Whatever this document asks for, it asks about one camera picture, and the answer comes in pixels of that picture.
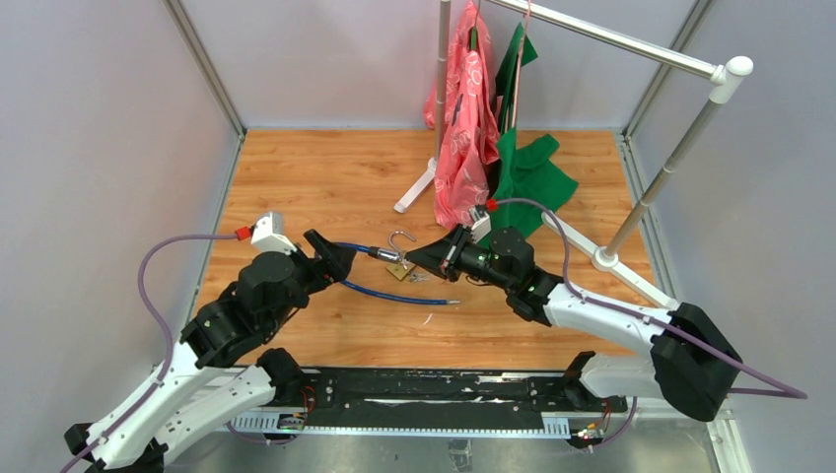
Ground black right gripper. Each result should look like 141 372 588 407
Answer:
406 224 515 293

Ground silver padlock keys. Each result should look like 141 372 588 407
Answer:
408 271 431 283

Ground brass padlock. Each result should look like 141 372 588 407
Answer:
386 231 417 282

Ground blue cable lock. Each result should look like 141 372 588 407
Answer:
337 241 461 305

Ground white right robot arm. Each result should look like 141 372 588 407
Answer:
406 225 741 422

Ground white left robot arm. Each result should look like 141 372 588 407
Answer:
62 224 356 472

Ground pink patterned garment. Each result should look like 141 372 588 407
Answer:
434 1 499 230

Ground green garment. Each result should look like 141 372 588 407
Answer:
489 23 579 211

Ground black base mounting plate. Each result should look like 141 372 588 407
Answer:
267 367 629 437

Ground pink clothes hanger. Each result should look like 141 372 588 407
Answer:
506 0 532 131

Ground metal clothes rack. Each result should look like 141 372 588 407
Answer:
393 1 754 309

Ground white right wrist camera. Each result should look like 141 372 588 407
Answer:
468 204 491 243

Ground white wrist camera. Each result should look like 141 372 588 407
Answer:
468 204 491 243
250 211 297 255

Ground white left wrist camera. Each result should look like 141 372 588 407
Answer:
250 211 297 255

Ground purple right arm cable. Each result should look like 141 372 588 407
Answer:
485 198 808 401

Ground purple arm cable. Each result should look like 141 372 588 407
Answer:
58 226 253 473
485 198 808 401

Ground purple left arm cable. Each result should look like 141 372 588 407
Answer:
58 226 253 473

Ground aluminium frame rail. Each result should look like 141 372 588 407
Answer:
162 0 246 142

